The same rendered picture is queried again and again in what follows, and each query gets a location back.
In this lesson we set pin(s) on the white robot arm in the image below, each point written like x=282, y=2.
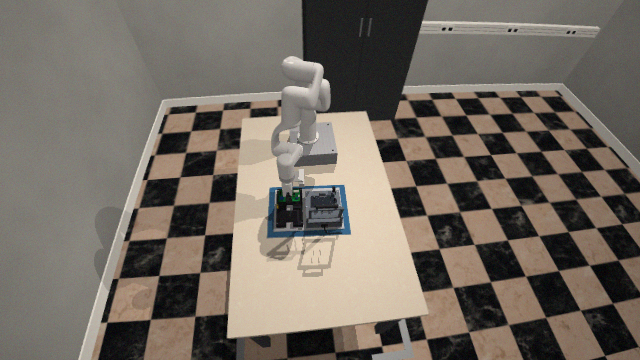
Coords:
x=297, y=109

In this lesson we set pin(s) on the green circuit board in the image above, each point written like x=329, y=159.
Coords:
x=295, y=196

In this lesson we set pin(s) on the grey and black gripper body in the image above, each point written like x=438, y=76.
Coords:
x=287, y=187

